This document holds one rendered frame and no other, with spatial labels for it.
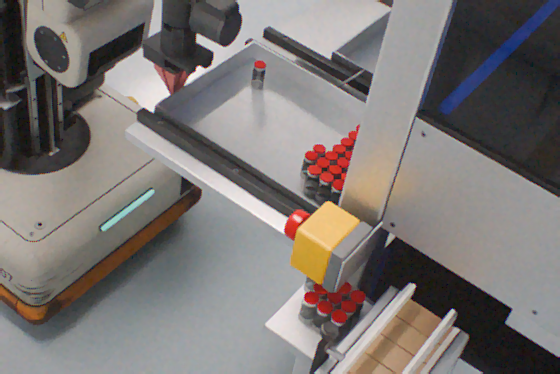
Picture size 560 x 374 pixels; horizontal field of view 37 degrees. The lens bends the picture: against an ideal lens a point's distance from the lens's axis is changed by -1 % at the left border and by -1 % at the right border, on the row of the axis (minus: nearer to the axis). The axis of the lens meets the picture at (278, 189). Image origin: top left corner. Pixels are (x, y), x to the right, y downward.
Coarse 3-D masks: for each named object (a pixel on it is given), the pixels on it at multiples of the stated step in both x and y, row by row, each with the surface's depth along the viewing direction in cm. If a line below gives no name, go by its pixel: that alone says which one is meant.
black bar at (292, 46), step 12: (264, 36) 159; (276, 36) 157; (288, 36) 158; (288, 48) 157; (300, 48) 155; (312, 60) 155; (324, 60) 154; (336, 72) 153; (348, 72) 152; (348, 84) 153; (360, 84) 151
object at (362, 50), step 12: (372, 24) 162; (384, 24) 167; (360, 36) 160; (372, 36) 165; (336, 48) 154; (348, 48) 158; (360, 48) 161; (372, 48) 162; (336, 60) 154; (348, 60) 153; (360, 60) 159; (372, 60) 159; (372, 72) 151
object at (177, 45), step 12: (156, 36) 137; (168, 36) 131; (180, 36) 131; (192, 36) 132; (156, 48) 134; (168, 48) 132; (180, 48) 132; (192, 48) 134; (204, 48) 136; (168, 60) 133; (180, 60) 133; (192, 60) 133; (204, 60) 134; (192, 72) 133
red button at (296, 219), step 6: (300, 210) 111; (294, 216) 110; (300, 216) 110; (306, 216) 110; (288, 222) 110; (294, 222) 109; (300, 222) 109; (288, 228) 110; (294, 228) 109; (288, 234) 110; (294, 234) 109; (294, 240) 111
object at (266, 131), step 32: (224, 64) 148; (288, 64) 150; (192, 96) 144; (224, 96) 146; (256, 96) 147; (288, 96) 148; (320, 96) 149; (352, 96) 145; (192, 128) 134; (224, 128) 140; (256, 128) 141; (288, 128) 142; (320, 128) 143; (352, 128) 144; (256, 160) 135; (288, 160) 136; (288, 192) 128
